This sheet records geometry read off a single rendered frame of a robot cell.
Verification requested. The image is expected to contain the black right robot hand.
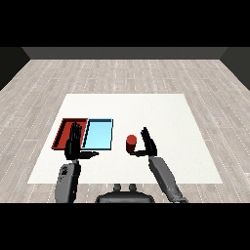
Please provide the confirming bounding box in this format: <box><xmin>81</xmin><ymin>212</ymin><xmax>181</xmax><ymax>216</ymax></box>
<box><xmin>132</xmin><ymin>126</ymin><xmax>158</xmax><ymax>158</ymax></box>

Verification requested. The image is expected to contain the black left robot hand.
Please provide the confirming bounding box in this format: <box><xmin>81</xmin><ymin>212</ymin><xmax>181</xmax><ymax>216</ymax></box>
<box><xmin>63</xmin><ymin>121</ymin><xmax>100</xmax><ymax>161</ymax></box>

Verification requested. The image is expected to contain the small red can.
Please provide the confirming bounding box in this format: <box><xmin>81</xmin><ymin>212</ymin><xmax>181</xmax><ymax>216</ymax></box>
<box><xmin>126</xmin><ymin>134</ymin><xmax>138</xmax><ymax>154</ymax></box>

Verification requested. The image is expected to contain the red shallow open box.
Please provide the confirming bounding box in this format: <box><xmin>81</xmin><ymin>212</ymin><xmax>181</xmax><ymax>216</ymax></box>
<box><xmin>51</xmin><ymin>117</ymin><xmax>89</xmax><ymax>151</ymax></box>

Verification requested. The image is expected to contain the dark grey robot body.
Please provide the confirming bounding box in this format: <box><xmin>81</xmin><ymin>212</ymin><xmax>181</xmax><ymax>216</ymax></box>
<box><xmin>95</xmin><ymin>184</ymin><xmax>156</xmax><ymax>204</ymax></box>

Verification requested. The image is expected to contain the light blue shallow open box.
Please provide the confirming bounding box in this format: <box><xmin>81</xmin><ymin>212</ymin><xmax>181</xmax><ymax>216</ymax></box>
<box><xmin>80</xmin><ymin>118</ymin><xmax>114</xmax><ymax>151</ymax></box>

